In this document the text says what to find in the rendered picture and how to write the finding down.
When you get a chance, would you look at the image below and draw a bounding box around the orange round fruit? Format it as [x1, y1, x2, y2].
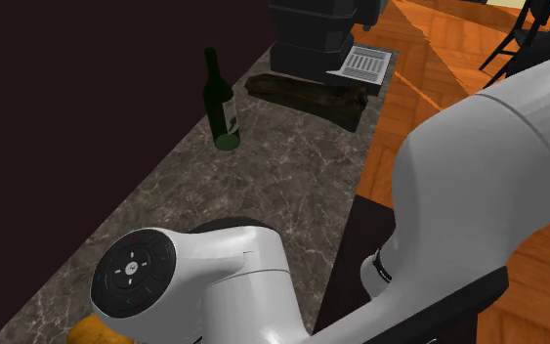
[65, 314, 135, 344]

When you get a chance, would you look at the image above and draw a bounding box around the dark brown wooden board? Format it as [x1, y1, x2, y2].
[243, 73, 368, 134]

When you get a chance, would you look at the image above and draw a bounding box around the black chair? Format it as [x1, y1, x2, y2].
[478, 0, 550, 89]

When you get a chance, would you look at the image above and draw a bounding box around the black coffee machine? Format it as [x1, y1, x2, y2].
[268, 0, 394, 98]

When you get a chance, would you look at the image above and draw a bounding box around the dark green wine bottle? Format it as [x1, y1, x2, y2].
[201, 46, 241, 152]

